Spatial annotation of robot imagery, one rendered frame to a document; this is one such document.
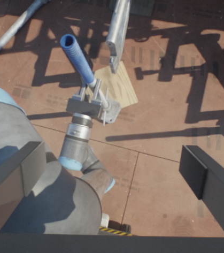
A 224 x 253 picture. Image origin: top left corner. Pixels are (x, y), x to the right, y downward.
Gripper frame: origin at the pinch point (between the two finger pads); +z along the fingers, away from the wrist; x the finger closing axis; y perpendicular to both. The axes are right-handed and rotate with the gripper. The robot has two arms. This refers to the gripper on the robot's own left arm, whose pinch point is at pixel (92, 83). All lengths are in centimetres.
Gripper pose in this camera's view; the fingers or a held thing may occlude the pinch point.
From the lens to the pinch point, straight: 72.9
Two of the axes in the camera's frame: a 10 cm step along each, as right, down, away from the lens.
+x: -9.6, -2.4, 1.3
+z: 2.5, -9.6, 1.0
